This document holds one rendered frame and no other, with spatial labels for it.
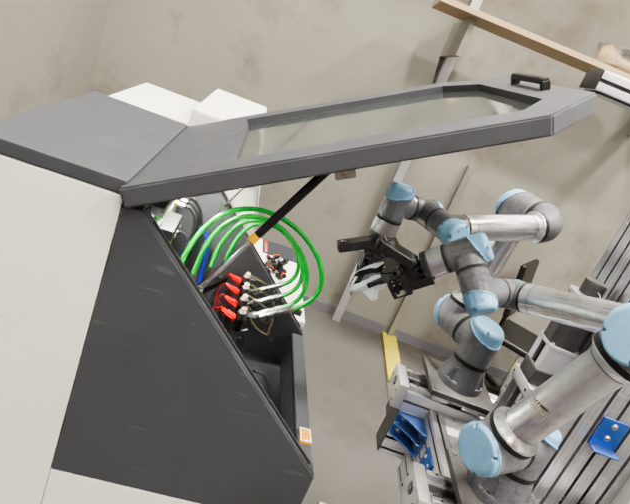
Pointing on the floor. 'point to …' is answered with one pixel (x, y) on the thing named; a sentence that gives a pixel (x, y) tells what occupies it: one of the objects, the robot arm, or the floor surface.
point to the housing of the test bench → (50, 263)
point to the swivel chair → (515, 340)
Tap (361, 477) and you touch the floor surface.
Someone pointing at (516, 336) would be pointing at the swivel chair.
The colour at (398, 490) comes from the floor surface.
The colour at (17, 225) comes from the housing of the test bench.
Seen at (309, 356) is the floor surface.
